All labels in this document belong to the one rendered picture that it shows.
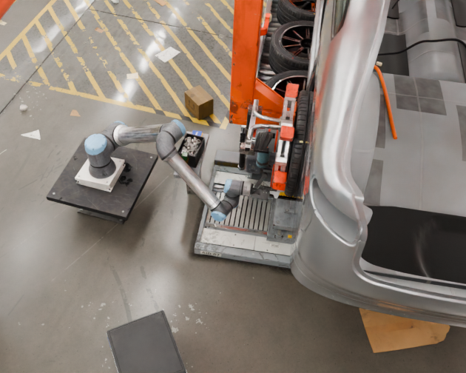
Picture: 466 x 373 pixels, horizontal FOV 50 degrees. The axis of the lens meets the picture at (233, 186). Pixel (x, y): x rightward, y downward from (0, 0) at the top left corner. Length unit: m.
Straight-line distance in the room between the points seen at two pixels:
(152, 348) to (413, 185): 1.73
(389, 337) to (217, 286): 1.17
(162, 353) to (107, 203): 1.15
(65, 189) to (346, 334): 2.15
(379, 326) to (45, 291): 2.23
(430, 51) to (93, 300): 2.94
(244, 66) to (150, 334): 1.76
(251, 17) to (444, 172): 1.44
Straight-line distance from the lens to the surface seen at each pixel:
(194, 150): 3.48
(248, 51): 3.28
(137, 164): 3.77
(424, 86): 3.54
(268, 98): 3.53
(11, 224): 4.04
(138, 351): 2.99
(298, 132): 2.84
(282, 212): 3.59
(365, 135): 2.72
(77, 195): 3.67
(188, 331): 3.38
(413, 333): 3.61
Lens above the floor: 3.12
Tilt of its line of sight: 51 degrees down
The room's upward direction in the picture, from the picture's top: 4 degrees clockwise
